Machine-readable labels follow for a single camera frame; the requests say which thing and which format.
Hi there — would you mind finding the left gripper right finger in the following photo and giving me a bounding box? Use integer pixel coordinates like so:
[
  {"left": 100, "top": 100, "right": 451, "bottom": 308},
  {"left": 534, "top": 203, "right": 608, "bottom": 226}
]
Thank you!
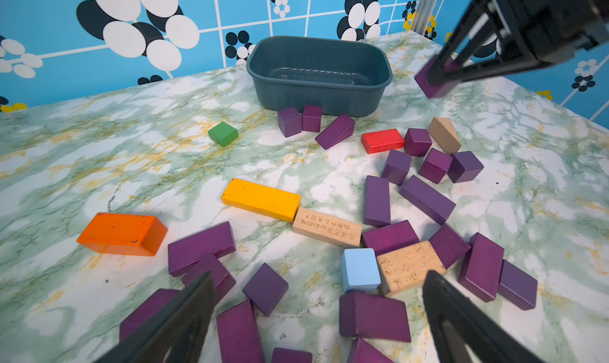
[{"left": 422, "top": 270, "right": 541, "bottom": 362}]

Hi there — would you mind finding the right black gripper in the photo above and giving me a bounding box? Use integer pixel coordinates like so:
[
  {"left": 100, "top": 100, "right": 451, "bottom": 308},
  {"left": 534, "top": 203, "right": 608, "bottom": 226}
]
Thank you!
[{"left": 428, "top": 0, "right": 608, "bottom": 85}]

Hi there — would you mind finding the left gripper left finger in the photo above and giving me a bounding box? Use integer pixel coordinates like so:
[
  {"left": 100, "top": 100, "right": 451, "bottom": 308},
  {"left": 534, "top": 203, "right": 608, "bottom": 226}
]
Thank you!
[{"left": 98, "top": 271, "right": 216, "bottom": 362}]

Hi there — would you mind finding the purple cube brick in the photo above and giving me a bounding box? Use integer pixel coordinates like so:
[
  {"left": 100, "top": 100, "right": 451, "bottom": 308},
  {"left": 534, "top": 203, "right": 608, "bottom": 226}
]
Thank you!
[
  {"left": 415, "top": 56, "right": 460, "bottom": 99},
  {"left": 447, "top": 151, "right": 484, "bottom": 183}
]

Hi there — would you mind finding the dark teal storage bin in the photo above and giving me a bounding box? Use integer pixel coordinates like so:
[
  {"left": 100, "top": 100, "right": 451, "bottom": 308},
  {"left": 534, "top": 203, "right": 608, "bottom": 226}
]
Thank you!
[{"left": 246, "top": 36, "right": 393, "bottom": 117}]

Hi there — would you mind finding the purple wedge near bin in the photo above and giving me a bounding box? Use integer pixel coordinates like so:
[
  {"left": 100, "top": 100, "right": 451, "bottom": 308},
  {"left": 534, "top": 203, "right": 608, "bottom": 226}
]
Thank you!
[{"left": 316, "top": 114, "right": 355, "bottom": 150}]

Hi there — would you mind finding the purple cube bin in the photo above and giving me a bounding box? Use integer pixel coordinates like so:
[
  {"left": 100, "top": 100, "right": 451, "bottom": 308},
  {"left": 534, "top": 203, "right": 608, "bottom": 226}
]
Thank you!
[
  {"left": 302, "top": 105, "right": 323, "bottom": 133},
  {"left": 278, "top": 107, "right": 302, "bottom": 138}
]

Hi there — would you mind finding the natural wood square brick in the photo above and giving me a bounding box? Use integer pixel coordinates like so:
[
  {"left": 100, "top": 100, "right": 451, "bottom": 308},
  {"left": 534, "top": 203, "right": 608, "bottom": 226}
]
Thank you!
[{"left": 377, "top": 241, "right": 447, "bottom": 297}]

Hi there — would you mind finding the natural wood wedge brick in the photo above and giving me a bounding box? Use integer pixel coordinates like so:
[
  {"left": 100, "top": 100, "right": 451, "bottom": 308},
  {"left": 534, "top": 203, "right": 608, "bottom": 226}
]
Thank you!
[{"left": 428, "top": 117, "right": 462, "bottom": 155}]

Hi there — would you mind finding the purple brick left cluster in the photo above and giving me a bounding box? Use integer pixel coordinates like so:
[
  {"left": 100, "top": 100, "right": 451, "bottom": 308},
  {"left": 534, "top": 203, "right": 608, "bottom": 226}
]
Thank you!
[{"left": 168, "top": 221, "right": 236, "bottom": 277}]

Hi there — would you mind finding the purple brick front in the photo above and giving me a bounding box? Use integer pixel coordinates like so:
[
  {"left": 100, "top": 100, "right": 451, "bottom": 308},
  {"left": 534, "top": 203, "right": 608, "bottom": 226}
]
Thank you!
[{"left": 339, "top": 291, "right": 412, "bottom": 343}]

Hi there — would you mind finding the orange brick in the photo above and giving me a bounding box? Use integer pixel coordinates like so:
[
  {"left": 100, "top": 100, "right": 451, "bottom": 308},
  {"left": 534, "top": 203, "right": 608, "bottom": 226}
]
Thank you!
[{"left": 77, "top": 212, "right": 167, "bottom": 257}]

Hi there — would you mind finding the purple cube beside red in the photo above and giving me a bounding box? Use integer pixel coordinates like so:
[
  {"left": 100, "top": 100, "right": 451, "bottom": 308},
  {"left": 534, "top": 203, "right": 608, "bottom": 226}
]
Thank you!
[{"left": 404, "top": 128, "right": 432, "bottom": 157}]

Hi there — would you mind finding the light blue brick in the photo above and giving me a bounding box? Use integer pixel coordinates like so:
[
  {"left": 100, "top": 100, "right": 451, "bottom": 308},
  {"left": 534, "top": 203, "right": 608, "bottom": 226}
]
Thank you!
[{"left": 341, "top": 248, "right": 381, "bottom": 293}]

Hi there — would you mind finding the red flat brick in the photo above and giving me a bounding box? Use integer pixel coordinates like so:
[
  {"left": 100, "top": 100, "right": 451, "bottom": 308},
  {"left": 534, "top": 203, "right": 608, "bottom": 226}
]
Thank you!
[{"left": 361, "top": 129, "right": 404, "bottom": 155}]

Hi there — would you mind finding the purple long brick centre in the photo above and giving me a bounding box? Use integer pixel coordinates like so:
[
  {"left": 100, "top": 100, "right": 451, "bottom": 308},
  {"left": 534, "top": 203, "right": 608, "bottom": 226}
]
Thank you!
[{"left": 399, "top": 176, "right": 456, "bottom": 225}]

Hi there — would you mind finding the purple long brick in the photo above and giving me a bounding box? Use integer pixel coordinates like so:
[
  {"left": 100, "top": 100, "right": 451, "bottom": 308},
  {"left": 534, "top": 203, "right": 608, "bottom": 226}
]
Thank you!
[
  {"left": 399, "top": 176, "right": 456, "bottom": 225},
  {"left": 363, "top": 176, "right": 391, "bottom": 228}
]

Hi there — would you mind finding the yellow long brick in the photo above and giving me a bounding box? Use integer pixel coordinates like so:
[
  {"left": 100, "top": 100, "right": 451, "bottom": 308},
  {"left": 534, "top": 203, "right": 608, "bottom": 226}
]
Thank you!
[{"left": 221, "top": 178, "right": 301, "bottom": 223}]

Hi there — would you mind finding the engraved natural wood brick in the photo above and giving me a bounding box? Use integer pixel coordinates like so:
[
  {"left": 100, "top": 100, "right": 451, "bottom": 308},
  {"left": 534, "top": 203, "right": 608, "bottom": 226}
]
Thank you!
[{"left": 293, "top": 207, "right": 362, "bottom": 248}]

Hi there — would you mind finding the green cube brick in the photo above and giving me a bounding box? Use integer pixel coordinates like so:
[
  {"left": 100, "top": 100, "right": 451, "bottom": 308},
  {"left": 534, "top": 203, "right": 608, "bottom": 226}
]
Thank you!
[{"left": 209, "top": 122, "right": 239, "bottom": 147}]

